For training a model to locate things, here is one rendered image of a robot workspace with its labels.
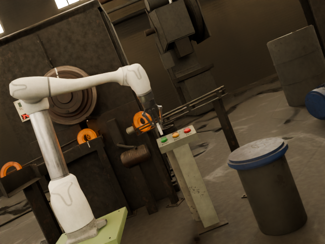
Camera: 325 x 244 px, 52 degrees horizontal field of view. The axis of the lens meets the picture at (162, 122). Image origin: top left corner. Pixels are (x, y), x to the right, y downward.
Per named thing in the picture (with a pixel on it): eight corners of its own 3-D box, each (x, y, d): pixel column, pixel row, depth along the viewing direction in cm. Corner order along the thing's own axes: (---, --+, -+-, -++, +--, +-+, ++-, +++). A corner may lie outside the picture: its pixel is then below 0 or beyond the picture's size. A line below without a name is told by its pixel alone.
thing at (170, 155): (192, 216, 231) (164, 147, 225) (208, 209, 230) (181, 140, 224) (194, 223, 219) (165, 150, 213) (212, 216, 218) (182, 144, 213)
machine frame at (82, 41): (82, 207, 363) (13, 54, 343) (175, 170, 361) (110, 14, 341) (65, 237, 290) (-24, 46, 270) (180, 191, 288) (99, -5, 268)
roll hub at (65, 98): (56, 118, 265) (42, 85, 262) (89, 105, 265) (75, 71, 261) (54, 119, 260) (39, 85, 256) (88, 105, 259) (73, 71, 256)
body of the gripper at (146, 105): (153, 94, 192) (158, 108, 197) (139, 99, 193) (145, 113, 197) (155, 99, 186) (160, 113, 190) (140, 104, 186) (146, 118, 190)
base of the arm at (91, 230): (104, 233, 157) (98, 222, 156) (62, 250, 159) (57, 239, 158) (111, 217, 175) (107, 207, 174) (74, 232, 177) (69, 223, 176)
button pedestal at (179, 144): (192, 225, 217) (156, 138, 210) (226, 211, 216) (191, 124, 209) (195, 236, 201) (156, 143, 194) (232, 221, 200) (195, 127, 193)
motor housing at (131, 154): (145, 211, 275) (120, 152, 269) (170, 201, 275) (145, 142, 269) (145, 217, 263) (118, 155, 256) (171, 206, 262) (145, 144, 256)
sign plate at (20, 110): (23, 121, 284) (14, 101, 282) (51, 110, 283) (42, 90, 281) (22, 122, 281) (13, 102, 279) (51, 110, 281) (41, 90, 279)
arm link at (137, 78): (155, 88, 183) (147, 83, 194) (144, 63, 176) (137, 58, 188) (137, 97, 181) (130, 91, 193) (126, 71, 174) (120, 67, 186)
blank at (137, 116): (147, 133, 262) (144, 135, 259) (132, 121, 266) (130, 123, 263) (155, 119, 254) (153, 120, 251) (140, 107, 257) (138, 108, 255)
